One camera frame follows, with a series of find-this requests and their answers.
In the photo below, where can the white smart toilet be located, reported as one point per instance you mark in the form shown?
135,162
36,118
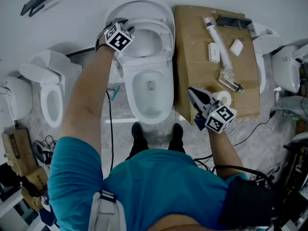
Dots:
286,68

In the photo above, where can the white paper roll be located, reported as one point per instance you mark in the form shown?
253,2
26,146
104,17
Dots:
225,97

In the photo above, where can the black waist pack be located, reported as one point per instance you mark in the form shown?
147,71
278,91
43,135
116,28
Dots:
245,203

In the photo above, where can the white toilet seat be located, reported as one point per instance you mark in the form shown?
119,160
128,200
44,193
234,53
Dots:
166,34

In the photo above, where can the white drain pipe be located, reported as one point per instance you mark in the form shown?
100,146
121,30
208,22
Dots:
223,54

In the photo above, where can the black wall shelf holder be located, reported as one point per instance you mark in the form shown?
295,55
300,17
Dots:
34,3

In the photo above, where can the small white square box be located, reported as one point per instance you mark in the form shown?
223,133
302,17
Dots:
236,47

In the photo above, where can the white rounded tankless toilet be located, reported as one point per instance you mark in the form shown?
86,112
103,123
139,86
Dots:
19,97

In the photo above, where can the black and grey wristband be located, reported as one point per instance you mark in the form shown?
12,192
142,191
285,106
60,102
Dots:
101,41

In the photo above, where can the large brown cardboard box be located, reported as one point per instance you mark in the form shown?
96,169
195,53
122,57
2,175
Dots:
197,68

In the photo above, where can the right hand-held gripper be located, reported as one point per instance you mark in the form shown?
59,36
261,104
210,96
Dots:
220,120

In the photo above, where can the white toilet lid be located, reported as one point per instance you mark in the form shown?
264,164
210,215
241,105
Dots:
149,5

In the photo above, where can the brown printed carton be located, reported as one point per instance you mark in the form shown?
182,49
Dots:
19,150

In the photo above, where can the white toilet bowl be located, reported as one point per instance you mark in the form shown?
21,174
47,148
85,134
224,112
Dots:
154,105

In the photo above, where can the person's right black shoe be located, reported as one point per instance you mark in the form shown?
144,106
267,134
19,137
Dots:
177,131

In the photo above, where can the green toothbrush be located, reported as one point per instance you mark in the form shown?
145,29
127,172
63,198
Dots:
116,92

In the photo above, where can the person's black shoe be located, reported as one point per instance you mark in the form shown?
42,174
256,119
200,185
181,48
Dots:
137,130
177,131

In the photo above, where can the person's left forearm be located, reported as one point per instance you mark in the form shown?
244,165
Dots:
86,100

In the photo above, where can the blue hand-held device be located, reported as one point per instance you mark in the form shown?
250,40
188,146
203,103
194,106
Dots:
47,208

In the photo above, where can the tall small white box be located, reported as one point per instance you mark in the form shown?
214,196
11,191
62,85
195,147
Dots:
214,52

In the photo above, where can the white toilet with round lid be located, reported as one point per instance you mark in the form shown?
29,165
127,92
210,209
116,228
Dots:
267,42

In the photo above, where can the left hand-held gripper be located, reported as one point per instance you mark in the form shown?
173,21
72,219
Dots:
119,38

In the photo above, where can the person's teal shirt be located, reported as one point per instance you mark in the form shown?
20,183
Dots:
149,189

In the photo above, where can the black flat device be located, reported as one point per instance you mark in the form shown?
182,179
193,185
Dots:
233,21

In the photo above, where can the person's left black shoe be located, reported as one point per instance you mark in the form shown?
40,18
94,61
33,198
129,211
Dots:
137,130

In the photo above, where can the person's black trousers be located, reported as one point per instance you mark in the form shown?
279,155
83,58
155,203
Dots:
139,148

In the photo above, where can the white toilet with tank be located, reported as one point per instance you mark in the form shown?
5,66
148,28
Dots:
55,76

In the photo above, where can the person's right forearm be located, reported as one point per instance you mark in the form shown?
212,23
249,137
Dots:
225,153

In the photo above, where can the small brown carton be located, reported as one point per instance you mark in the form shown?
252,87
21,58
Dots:
36,184

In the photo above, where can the black metal rack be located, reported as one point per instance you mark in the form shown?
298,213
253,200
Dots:
293,189

